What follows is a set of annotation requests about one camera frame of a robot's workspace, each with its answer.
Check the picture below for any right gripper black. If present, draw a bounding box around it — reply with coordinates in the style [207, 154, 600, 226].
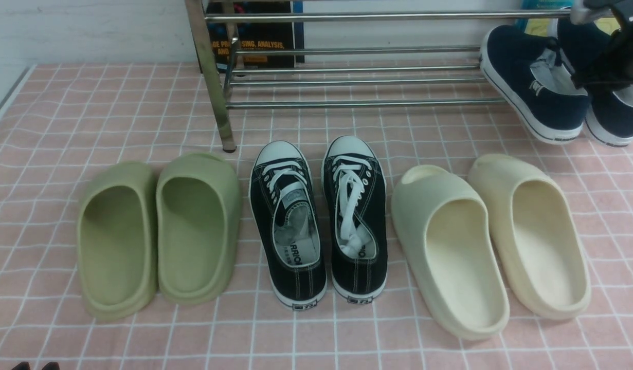
[571, 1, 633, 90]

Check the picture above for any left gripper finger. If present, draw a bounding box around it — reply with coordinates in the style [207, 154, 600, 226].
[41, 361, 60, 370]
[11, 361, 30, 370]

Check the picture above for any navy canvas sneaker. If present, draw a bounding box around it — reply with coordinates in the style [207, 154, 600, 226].
[479, 24, 591, 144]
[548, 18, 633, 147]

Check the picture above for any metal shoe rack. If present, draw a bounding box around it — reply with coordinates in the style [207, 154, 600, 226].
[185, 0, 615, 153]

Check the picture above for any yellow blue book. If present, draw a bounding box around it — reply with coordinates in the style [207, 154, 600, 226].
[515, 0, 573, 36]

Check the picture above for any left green foam slide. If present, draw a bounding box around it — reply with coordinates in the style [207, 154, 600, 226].
[76, 161, 158, 321]

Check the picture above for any green foam slide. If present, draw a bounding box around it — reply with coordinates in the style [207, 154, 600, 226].
[156, 152, 243, 305]
[76, 161, 158, 321]

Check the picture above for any right cream foam slide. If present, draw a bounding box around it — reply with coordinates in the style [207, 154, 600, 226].
[467, 154, 592, 320]

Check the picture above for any cream foam slide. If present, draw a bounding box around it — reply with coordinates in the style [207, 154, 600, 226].
[467, 154, 592, 320]
[391, 165, 510, 341]

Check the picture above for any right green foam slide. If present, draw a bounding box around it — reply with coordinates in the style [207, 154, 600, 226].
[156, 152, 243, 305]

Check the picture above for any left cream foam slide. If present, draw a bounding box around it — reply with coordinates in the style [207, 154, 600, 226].
[391, 165, 510, 341]

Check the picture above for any pink checked cloth mat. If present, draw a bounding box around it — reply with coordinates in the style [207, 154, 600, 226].
[0, 63, 633, 369]

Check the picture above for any left black canvas sneaker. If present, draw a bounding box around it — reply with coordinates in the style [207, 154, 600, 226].
[248, 140, 328, 311]

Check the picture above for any black canvas sneaker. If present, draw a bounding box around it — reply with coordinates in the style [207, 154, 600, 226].
[248, 140, 328, 311]
[321, 136, 388, 305]

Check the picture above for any right black canvas sneaker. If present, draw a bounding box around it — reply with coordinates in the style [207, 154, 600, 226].
[321, 136, 388, 305]

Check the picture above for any black book with orange text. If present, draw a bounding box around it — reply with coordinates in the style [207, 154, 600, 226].
[203, 1, 305, 73]

